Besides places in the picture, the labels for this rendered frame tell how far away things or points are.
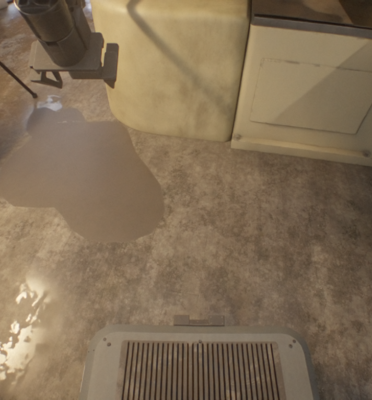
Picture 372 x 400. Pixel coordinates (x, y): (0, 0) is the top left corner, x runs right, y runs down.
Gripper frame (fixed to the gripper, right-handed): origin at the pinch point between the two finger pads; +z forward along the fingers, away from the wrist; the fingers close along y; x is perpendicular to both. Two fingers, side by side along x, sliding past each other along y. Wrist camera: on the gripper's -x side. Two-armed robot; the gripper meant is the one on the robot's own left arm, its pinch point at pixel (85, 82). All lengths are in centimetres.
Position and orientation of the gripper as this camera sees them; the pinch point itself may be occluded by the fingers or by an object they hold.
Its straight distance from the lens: 59.8
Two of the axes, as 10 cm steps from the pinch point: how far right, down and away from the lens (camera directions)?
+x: -0.2, 9.9, -1.7
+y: -10.0, -0.2, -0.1
